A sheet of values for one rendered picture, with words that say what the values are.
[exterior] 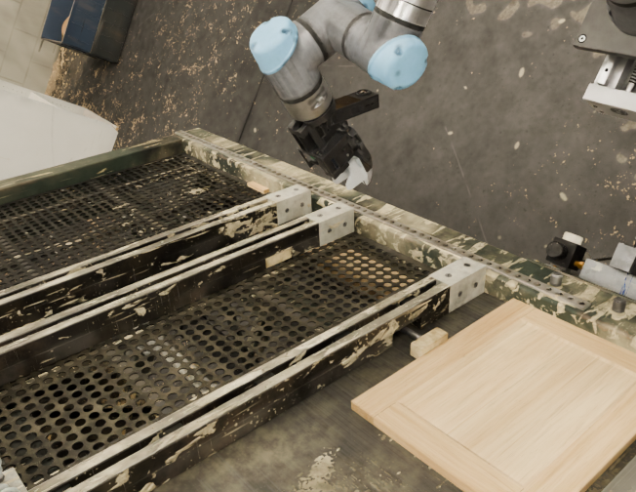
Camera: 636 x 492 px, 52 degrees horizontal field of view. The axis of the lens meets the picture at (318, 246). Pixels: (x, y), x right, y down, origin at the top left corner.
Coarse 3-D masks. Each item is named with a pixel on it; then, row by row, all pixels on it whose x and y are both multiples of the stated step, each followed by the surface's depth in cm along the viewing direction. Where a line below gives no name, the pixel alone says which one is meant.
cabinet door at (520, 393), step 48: (480, 336) 131; (528, 336) 130; (576, 336) 129; (384, 384) 119; (432, 384) 119; (480, 384) 118; (528, 384) 118; (576, 384) 117; (624, 384) 117; (384, 432) 110; (432, 432) 108; (480, 432) 108; (528, 432) 107; (576, 432) 107; (624, 432) 106; (480, 480) 99; (528, 480) 98; (576, 480) 98
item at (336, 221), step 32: (288, 224) 167; (320, 224) 168; (352, 224) 176; (224, 256) 154; (256, 256) 157; (128, 288) 142; (160, 288) 142; (192, 288) 148; (64, 320) 133; (96, 320) 134; (128, 320) 139; (0, 352) 123; (32, 352) 127; (64, 352) 132; (0, 384) 125
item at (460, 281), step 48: (432, 288) 137; (480, 288) 146; (336, 336) 125; (384, 336) 128; (240, 384) 112; (288, 384) 114; (144, 432) 103; (192, 432) 103; (240, 432) 110; (0, 480) 90; (48, 480) 95; (96, 480) 94; (144, 480) 99
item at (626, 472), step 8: (632, 464) 98; (624, 472) 96; (632, 472) 96; (616, 480) 95; (624, 480) 95; (632, 480) 95; (608, 488) 94; (616, 488) 94; (624, 488) 94; (632, 488) 94
